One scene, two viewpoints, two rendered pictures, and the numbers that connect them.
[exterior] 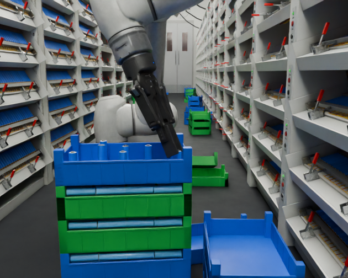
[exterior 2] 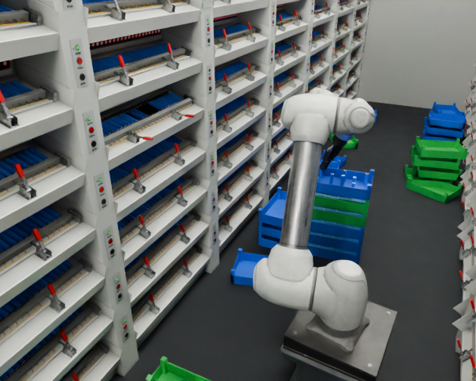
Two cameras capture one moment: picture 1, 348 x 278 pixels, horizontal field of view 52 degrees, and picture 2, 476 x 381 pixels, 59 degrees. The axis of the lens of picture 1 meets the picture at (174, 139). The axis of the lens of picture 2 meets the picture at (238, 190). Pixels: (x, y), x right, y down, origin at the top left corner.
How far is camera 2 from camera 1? 3.00 m
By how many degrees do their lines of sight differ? 135
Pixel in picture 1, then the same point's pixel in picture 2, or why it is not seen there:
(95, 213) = not seen: hidden behind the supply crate
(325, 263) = (241, 216)
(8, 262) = (414, 302)
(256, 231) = (266, 220)
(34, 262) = (394, 296)
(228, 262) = not seen: hidden behind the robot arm
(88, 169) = (359, 175)
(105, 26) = not seen: hidden behind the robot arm
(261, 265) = (279, 209)
